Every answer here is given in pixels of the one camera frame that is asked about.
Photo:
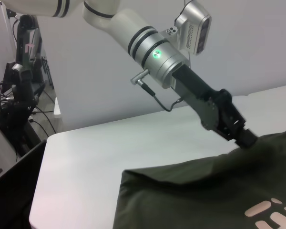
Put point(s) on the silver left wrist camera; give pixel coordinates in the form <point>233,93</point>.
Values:
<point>193,31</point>

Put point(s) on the dark green printed T-shirt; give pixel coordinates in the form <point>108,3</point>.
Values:
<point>193,190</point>

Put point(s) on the black monitor screen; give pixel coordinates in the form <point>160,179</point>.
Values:
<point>12,198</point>

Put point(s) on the small white cone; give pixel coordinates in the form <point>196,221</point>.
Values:
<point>57,111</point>

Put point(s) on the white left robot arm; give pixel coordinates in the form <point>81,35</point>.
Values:
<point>124,26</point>

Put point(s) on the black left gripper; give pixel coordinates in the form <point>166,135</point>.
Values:
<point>205,105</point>

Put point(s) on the black stand base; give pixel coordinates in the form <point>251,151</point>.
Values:
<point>16,133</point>

